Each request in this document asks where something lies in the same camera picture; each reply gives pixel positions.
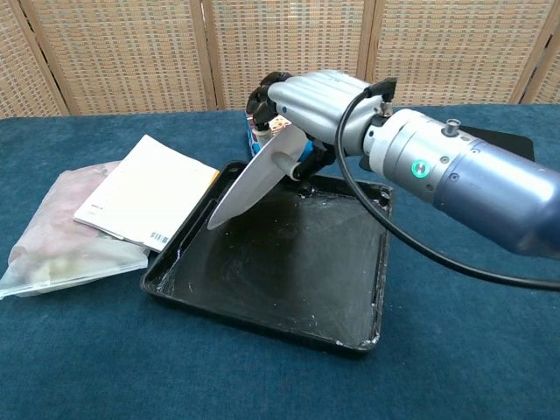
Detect white round plate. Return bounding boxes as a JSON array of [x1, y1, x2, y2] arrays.
[[206, 126, 305, 232]]

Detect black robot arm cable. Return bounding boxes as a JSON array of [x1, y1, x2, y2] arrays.
[[334, 77, 560, 292]]

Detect blue felt table cloth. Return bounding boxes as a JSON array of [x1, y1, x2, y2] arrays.
[[0, 102, 560, 420]]

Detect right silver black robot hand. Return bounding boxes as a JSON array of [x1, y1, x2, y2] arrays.
[[245, 69, 382, 183]]

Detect blue snack box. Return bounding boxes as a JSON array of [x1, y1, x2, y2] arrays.
[[242, 111, 316, 159]]

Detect translucent zip bag pink contents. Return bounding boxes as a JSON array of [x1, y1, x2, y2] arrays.
[[0, 160, 150, 301]]

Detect white booklet with orange spine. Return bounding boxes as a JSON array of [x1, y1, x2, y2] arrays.
[[73, 134, 221, 254]]

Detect black mouse pad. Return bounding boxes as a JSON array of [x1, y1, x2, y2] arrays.
[[458, 124, 537, 161]]

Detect black square tray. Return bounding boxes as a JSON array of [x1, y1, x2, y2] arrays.
[[138, 160, 394, 355]]

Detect woven wooden folding screen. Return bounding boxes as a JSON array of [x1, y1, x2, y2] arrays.
[[0, 0, 560, 118]]

